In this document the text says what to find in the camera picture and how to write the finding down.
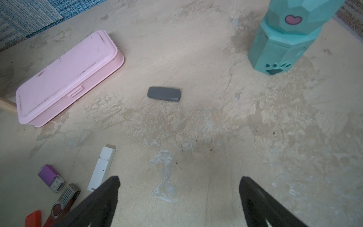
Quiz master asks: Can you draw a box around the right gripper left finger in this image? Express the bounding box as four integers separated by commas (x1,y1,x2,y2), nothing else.
53,176,121,227

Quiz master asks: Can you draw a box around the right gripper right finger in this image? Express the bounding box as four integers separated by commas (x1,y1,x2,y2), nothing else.
239,176,306,227

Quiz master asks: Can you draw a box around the white usb flash drive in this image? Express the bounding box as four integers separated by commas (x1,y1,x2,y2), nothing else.
87,144,116,192

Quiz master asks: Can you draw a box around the dark red swivel usb drive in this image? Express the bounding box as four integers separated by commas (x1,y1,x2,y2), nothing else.
44,183,81,227

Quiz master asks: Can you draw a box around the purple usb flash drive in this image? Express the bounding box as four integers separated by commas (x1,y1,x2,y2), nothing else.
38,164,65,193

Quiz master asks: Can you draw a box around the red usb flash drive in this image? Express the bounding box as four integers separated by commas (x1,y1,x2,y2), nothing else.
25,210,42,227

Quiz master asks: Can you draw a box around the pink pencil case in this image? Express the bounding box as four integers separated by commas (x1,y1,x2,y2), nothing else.
16,30,125,127

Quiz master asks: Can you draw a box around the wooden easel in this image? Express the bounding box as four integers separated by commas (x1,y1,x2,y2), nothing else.
0,97,17,114

